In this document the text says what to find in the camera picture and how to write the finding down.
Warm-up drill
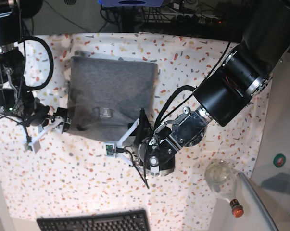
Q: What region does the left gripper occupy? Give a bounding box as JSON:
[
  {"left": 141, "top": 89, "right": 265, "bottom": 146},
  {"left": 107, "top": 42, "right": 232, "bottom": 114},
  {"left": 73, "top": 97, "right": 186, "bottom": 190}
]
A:
[{"left": 103, "top": 108, "right": 176, "bottom": 189}]

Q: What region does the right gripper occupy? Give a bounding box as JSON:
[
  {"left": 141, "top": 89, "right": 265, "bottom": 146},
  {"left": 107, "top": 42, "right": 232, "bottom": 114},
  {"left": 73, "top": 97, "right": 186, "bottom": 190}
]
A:
[{"left": 22, "top": 97, "right": 71, "bottom": 153}]

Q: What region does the grey t-shirt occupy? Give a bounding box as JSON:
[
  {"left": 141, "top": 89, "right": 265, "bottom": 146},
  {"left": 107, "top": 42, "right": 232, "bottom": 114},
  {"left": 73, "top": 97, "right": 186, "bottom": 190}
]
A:
[{"left": 67, "top": 56, "right": 158, "bottom": 142}]

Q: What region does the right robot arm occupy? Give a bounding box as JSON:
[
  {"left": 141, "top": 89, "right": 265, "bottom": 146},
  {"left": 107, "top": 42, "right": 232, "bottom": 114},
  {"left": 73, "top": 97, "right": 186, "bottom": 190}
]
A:
[{"left": 0, "top": 0, "right": 70, "bottom": 153}]

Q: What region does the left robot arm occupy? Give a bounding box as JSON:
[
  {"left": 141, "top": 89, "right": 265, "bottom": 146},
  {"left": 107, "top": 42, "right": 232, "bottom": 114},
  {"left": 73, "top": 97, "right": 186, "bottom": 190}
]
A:
[{"left": 126, "top": 0, "right": 290, "bottom": 182}]

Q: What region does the black keyboard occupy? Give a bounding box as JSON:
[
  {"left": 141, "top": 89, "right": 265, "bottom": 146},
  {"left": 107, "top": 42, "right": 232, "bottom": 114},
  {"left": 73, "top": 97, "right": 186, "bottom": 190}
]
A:
[{"left": 37, "top": 209, "right": 150, "bottom": 231}]

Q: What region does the clear bottle with red cap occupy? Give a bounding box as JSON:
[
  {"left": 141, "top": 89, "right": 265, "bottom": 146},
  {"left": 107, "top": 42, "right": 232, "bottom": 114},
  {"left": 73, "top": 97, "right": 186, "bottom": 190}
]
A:
[{"left": 204, "top": 159, "right": 244, "bottom": 218}]

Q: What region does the blue box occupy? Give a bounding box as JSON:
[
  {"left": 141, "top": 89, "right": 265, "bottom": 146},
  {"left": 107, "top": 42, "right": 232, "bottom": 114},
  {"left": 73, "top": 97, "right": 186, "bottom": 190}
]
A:
[{"left": 98, "top": 0, "right": 172, "bottom": 7}]

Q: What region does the black power strip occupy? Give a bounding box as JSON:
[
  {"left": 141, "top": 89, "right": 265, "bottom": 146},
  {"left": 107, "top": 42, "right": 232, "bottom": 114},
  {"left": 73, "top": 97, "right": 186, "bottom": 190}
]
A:
[{"left": 174, "top": 14, "right": 224, "bottom": 25}]

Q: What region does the green tape roll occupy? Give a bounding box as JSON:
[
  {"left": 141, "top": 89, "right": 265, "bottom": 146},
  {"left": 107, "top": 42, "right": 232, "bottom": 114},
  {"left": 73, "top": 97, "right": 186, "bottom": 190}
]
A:
[{"left": 273, "top": 153, "right": 286, "bottom": 168}]

